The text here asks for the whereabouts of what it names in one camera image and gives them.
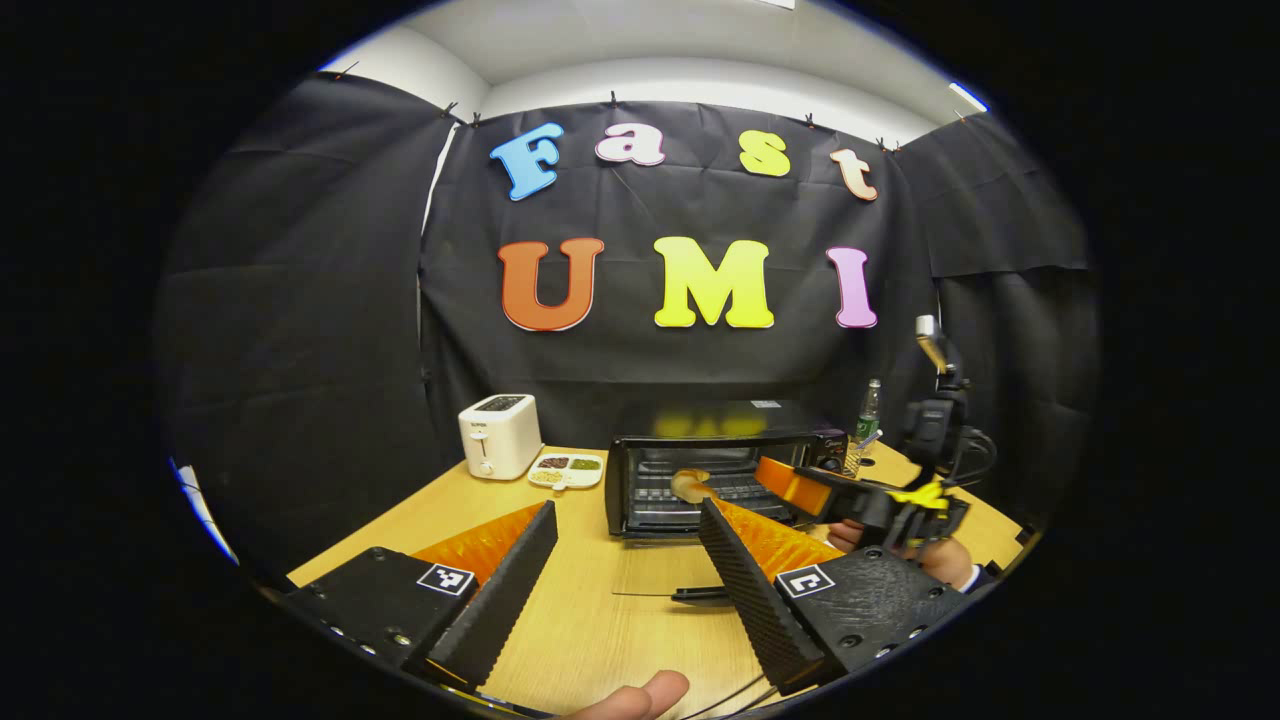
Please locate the golden bread pastry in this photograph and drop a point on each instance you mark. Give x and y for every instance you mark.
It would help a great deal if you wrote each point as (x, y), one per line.
(690, 485)

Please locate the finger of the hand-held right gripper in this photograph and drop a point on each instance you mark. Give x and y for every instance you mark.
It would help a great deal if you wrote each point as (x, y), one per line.
(790, 482)

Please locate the small ceiling light panel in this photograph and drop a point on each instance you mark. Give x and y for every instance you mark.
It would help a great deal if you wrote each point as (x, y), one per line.
(968, 97)

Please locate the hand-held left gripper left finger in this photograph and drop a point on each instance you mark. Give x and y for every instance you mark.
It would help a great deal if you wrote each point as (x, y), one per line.
(500, 600)

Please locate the green plastic bottle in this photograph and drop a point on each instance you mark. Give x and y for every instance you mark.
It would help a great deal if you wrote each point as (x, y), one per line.
(868, 415)

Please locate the black electric oven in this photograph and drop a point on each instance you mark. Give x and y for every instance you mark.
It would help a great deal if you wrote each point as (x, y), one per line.
(625, 480)

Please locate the white toaster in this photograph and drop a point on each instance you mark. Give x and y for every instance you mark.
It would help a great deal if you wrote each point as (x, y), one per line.
(498, 438)

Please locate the white divided dish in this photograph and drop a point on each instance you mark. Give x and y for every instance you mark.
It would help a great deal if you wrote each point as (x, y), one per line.
(565, 470)

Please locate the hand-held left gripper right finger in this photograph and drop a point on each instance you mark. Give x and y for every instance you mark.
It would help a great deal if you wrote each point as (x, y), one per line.
(760, 600)

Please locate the black backdrop cloth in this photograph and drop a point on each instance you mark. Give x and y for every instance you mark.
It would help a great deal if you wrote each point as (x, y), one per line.
(300, 300)

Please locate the clear utensil holder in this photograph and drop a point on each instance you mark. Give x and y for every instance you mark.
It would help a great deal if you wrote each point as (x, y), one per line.
(855, 458)

